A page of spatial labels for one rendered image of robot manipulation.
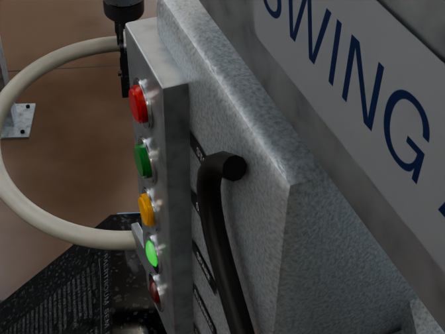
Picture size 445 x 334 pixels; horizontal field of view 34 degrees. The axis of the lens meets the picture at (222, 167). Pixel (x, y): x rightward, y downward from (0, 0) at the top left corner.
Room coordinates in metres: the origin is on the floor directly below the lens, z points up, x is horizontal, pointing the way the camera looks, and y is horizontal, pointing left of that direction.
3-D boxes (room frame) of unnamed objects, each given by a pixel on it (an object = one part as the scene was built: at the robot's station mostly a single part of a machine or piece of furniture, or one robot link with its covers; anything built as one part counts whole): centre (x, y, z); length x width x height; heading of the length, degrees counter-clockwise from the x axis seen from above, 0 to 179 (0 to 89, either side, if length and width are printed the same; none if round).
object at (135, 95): (0.39, 0.06, 1.47); 0.03 x 0.01 x 0.03; 23
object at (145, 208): (0.39, 0.06, 1.37); 0.03 x 0.01 x 0.03; 23
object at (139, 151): (0.39, 0.06, 1.42); 0.03 x 0.01 x 0.03; 23
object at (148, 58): (0.40, 0.04, 1.37); 0.08 x 0.03 x 0.28; 23
